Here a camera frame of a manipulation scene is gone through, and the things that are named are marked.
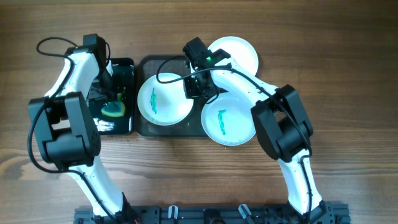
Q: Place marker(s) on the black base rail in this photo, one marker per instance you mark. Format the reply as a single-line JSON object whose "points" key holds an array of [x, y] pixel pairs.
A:
{"points": [[211, 214]]}

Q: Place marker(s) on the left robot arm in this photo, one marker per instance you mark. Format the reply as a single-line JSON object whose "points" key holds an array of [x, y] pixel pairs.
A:
{"points": [[63, 137]]}

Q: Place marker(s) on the dark grey serving tray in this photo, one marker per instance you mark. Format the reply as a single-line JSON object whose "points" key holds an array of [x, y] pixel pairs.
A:
{"points": [[190, 127]]}

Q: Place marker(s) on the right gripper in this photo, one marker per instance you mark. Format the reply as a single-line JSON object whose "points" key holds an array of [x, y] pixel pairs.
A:
{"points": [[198, 90]]}

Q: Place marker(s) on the black water basin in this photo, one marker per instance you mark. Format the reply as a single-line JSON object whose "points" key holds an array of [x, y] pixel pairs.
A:
{"points": [[122, 72]]}

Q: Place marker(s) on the light blue plate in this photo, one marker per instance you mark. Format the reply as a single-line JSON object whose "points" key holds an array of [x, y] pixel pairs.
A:
{"points": [[227, 120]]}

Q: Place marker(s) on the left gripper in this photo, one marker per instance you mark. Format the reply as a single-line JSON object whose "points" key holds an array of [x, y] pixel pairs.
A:
{"points": [[99, 94]]}

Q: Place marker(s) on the white plate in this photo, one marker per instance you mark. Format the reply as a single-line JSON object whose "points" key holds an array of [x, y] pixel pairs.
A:
{"points": [[163, 104], [241, 50]]}

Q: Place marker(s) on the green yellow sponge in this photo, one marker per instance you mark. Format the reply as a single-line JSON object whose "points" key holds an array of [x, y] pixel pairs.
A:
{"points": [[116, 108]]}

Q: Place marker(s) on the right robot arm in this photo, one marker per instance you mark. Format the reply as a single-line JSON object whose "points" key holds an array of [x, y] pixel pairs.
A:
{"points": [[281, 123]]}

